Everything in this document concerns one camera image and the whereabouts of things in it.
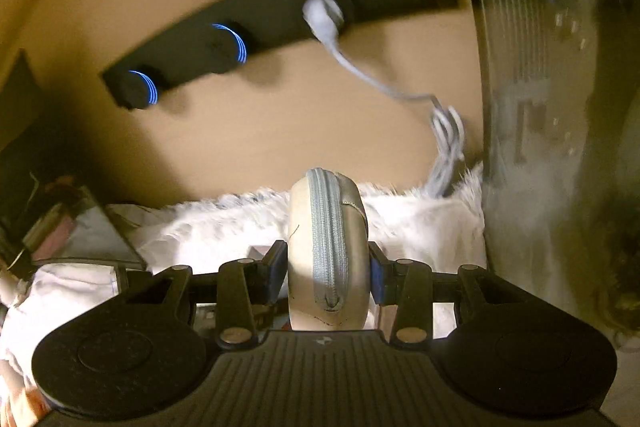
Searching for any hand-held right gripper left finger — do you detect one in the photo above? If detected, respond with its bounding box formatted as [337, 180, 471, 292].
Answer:
[127, 241, 289, 350]

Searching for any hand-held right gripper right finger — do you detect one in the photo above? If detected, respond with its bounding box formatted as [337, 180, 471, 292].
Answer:
[369, 242, 502, 350]

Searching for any beige zippered pouch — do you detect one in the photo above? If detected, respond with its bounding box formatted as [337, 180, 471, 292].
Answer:
[286, 166, 374, 334]

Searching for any white fluffy blanket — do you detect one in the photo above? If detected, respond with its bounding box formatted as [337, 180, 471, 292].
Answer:
[137, 163, 487, 343]

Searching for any white cloth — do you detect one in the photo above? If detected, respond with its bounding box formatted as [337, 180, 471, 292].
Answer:
[0, 261, 128, 380]

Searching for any black framed mirror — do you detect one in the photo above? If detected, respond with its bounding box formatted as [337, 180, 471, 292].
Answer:
[0, 48, 149, 282]

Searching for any grey ribbed appliance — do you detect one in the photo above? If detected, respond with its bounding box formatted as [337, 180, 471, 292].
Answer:
[447, 0, 640, 350]

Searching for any white power plug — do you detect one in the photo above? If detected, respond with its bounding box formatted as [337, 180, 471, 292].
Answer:
[302, 0, 347, 44]

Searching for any white power cable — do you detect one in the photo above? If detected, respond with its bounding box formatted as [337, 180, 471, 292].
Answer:
[325, 34, 468, 198]

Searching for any black wall socket panel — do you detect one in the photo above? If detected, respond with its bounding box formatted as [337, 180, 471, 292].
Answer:
[101, 0, 463, 112]

